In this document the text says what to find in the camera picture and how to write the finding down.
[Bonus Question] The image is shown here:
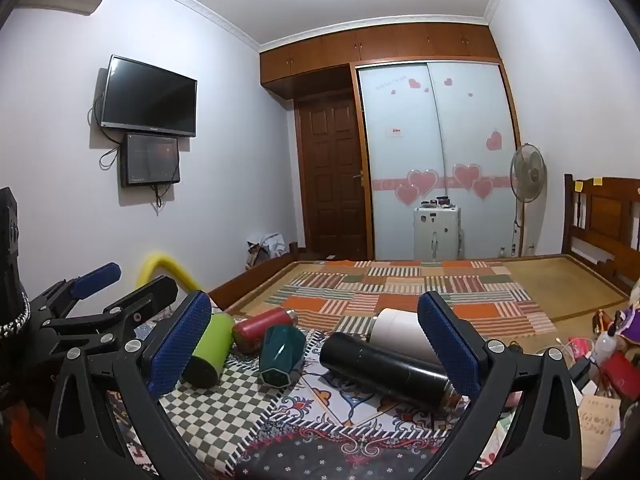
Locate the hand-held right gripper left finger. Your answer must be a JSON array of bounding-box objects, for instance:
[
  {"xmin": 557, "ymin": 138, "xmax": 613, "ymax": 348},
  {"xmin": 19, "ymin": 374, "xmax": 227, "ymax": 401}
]
[{"xmin": 46, "ymin": 290, "xmax": 222, "ymax": 480}]

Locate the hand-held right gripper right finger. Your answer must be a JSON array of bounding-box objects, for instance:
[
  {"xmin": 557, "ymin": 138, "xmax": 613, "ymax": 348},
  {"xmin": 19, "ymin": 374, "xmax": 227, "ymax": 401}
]
[{"xmin": 417, "ymin": 290, "xmax": 587, "ymax": 480}]

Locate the yellow foam tube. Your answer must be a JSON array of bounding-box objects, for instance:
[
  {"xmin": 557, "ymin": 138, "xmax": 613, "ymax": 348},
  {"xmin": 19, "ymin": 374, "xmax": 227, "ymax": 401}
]
[{"xmin": 140, "ymin": 252, "xmax": 206, "ymax": 295}]

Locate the white cup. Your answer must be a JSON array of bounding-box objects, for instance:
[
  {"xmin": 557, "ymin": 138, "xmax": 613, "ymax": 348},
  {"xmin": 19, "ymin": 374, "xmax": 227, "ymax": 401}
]
[{"xmin": 371, "ymin": 307, "xmax": 446, "ymax": 367}]

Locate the dark teal faceted cup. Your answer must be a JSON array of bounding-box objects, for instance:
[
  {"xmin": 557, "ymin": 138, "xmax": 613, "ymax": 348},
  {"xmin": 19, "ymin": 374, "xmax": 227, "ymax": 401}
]
[{"xmin": 258, "ymin": 325, "xmax": 307, "ymax": 387}]

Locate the wooden overhead cabinet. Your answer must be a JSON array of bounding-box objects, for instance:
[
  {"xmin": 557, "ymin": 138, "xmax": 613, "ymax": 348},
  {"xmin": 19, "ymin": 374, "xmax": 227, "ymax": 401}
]
[{"xmin": 259, "ymin": 22, "xmax": 502, "ymax": 98}]

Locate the wooden bed frame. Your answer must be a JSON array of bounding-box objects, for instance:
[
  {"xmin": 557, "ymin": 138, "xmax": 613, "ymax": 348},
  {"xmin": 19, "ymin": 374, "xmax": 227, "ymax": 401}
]
[{"xmin": 206, "ymin": 173, "xmax": 640, "ymax": 312}]

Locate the brown wooden door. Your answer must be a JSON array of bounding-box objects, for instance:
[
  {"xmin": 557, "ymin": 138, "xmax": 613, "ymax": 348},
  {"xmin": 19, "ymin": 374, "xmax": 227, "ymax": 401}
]
[{"xmin": 293, "ymin": 89, "xmax": 372, "ymax": 257}]

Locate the purple cloth item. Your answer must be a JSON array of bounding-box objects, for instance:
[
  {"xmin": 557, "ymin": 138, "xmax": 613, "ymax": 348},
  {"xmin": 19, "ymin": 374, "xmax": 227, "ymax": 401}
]
[{"xmin": 612, "ymin": 307, "xmax": 640, "ymax": 347}]

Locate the red pouch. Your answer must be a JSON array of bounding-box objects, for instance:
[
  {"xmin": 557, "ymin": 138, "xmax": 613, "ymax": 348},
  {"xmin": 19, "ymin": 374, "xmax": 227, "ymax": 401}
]
[{"xmin": 599, "ymin": 352, "xmax": 640, "ymax": 402}]

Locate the white spray bottle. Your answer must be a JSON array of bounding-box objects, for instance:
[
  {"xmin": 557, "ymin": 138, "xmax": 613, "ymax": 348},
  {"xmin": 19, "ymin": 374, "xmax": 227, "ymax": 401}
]
[{"xmin": 592, "ymin": 330, "xmax": 624, "ymax": 377}]

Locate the straw bed mat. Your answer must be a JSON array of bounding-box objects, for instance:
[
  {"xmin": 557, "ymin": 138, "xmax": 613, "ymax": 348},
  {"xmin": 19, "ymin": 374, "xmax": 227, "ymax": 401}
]
[{"xmin": 225, "ymin": 254, "xmax": 632, "ymax": 342}]

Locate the small black wall monitor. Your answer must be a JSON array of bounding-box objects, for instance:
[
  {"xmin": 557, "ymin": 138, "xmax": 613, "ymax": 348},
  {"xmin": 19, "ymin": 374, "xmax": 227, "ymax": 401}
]
[{"xmin": 119, "ymin": 132, "xmax": 182, "ymax": 189}]

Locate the standing fan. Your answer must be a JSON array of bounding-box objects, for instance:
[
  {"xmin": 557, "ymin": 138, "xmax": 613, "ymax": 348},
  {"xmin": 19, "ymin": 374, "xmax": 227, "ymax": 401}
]
[{"xmin": 509, "ymin": 143, "xmax": 548, "ymax": 257}]

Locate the crumpled paper bag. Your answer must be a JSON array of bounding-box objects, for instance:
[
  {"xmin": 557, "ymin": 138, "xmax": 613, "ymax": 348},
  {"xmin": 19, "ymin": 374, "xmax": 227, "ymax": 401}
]
[{"xmin": 245, "ymin": 232, "xmax": 287, "ymax": 272}]

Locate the black thermos cup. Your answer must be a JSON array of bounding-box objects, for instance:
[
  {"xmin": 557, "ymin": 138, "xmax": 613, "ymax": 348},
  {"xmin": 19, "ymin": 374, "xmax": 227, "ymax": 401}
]
[{"xmin": 320, "ymin": 332, "xmax": 463, "ymax": 414}]

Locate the printed beige paper bag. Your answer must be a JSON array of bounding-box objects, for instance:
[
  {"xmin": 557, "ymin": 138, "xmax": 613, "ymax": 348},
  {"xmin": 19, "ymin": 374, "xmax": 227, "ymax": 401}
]
[{"xmin": 576, "ymin": 385, "xmax": 624, "ymax": 455}]

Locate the red cup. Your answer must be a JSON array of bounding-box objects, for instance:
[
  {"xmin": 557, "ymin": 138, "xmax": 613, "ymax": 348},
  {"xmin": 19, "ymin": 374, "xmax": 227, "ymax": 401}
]
[{"xmin": 231, "ymin": 308, "xmax": 300, "ymax": 354}]

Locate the sliding wardrobe with heart stickers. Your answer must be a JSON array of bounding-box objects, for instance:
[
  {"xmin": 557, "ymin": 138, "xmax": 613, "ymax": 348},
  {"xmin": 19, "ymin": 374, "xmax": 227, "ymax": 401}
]
[{"xmin": 352, "ymin": 60, "xmax": 526, "ymax": 262}]

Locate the wall-mounted black television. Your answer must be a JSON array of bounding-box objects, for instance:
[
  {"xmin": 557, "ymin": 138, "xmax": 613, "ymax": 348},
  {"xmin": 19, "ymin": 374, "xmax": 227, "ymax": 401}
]
[{"xmin": 100, "ymin": 54, "xmax": 198, "ymax": 139}]

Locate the floral checkered blanket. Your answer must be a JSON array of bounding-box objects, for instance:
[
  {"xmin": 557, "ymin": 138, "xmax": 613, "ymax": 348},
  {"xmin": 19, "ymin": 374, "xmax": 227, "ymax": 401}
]
[{"xmin": 107, "ymin": 324, "xmax": 513, "ymax": 480}]

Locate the green cup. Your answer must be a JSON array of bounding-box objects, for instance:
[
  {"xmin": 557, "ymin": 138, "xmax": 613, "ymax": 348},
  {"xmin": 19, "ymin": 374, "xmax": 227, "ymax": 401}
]
[{"xmin": 181, "ymin": 312, "xmax": 236, "ymax": 389}]

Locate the striped patchwork blanket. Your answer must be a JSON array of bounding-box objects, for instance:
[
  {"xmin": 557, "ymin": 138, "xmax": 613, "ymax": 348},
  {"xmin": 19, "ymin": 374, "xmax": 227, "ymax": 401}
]
[{"xmin": 267, "ymin": 259, "xmax": 559, "ymax": 337}]

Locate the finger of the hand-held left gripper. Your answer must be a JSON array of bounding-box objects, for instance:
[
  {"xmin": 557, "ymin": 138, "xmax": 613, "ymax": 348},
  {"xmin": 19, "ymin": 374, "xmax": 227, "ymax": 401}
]
[
  {"xmin": 50, "ymin": 275, "xmax": 179, "ymax": 361},
  {"xmin": 27, "ymin": 261, "xmax": 122, "ymax": 333}
]

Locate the black television cable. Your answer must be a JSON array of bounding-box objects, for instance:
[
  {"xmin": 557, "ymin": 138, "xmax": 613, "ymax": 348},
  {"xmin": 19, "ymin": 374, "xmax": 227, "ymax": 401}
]
[{"xmin": 88, "ymin": 67, "xmax": 122, "ymax": 172}]

